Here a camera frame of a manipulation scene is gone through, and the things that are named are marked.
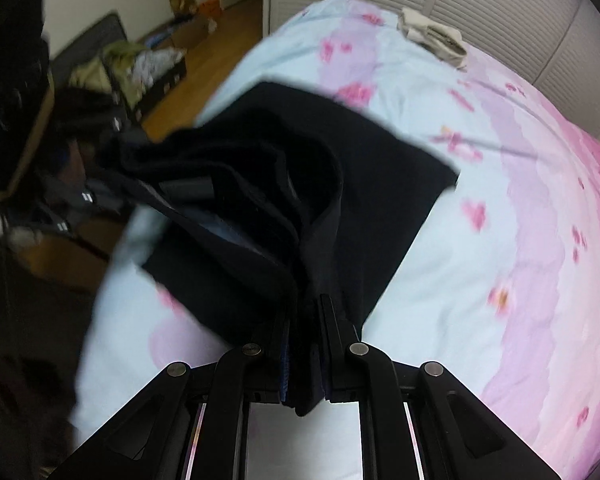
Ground folded beige garment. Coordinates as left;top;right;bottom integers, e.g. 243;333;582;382
397;6;469;70

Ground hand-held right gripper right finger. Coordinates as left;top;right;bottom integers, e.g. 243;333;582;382
319;294;562;480

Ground black pants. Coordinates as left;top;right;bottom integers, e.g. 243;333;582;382
97;80;462;418

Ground pink and blue floral bedsheet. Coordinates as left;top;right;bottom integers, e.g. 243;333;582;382
71;0;600;480

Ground open black suitcase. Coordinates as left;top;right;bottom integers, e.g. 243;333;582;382
49;11;189;125

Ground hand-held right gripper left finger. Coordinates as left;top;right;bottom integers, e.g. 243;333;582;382
47;305;294;480

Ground cardboard box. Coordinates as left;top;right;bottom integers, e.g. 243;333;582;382
171;16;217;50

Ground pile of light clothes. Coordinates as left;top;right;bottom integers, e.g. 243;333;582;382
69;40;187;107

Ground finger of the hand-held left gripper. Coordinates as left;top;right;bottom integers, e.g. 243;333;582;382
10;175;131;241
47;85;148;161

